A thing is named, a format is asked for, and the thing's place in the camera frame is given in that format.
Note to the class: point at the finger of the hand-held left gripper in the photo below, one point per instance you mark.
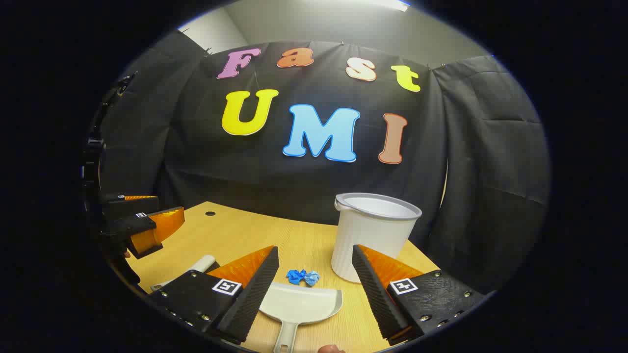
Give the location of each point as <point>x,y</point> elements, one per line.
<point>147,226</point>
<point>130,203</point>

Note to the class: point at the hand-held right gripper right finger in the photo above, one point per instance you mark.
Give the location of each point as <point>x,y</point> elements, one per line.
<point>375,294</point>

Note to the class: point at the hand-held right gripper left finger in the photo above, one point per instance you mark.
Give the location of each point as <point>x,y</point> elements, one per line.
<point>255,299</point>

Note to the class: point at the white plastic dustpan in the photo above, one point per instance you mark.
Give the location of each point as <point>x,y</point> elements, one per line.
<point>299,304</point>

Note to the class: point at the dark blue paper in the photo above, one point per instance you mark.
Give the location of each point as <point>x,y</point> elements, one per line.
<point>295,276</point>

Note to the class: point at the white plastic garbage bin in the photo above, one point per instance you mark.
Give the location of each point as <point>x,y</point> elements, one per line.
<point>368,235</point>

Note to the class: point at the light blue paper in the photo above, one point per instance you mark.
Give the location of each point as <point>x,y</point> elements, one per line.
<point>312,278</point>

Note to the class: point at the small white broom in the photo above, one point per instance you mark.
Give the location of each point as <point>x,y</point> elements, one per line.
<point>203,264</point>

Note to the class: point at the wooden desktop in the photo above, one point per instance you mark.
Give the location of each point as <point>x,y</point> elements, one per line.
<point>274,235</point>

